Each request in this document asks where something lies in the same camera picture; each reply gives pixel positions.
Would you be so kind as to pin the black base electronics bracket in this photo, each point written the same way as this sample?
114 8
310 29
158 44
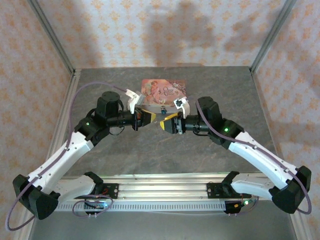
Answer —
235 207
96 206

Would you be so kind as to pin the pink illustrated tin box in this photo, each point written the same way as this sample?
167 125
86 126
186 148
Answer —
160 90

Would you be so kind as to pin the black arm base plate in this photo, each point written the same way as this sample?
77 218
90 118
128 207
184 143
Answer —
215 190
112 191

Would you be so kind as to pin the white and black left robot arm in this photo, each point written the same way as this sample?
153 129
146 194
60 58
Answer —
57 165

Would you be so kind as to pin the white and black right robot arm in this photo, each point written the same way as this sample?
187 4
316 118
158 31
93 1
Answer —
260 155

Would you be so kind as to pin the aluminium frame post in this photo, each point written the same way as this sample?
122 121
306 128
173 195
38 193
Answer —
272 35
52 37

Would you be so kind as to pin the aluminium table side rail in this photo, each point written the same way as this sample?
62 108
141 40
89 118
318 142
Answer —
67 100
265 107

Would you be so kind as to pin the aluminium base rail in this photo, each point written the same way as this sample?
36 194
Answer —
162 190

